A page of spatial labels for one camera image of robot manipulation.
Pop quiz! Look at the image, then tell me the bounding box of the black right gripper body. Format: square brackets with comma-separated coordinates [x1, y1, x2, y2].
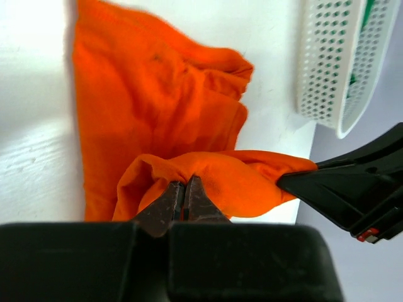
[349, 201, 402, 244]

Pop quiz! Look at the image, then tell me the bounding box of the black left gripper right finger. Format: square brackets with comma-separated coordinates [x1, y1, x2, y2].
[167, 176, 344, 301]

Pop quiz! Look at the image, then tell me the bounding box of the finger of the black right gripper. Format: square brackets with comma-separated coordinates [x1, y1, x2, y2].
[277, 169, 402, 232]
[317, 122, 402, 172]

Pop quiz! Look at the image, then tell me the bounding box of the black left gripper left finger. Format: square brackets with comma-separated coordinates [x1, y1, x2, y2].
[1, 182, 185, 301]

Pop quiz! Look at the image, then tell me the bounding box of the orange t shirt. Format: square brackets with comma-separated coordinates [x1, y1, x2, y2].
[72, 1, 317, 221]

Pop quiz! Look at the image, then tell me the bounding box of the white plastic laundry basket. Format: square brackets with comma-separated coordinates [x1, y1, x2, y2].
[296, 0, 400, 139]

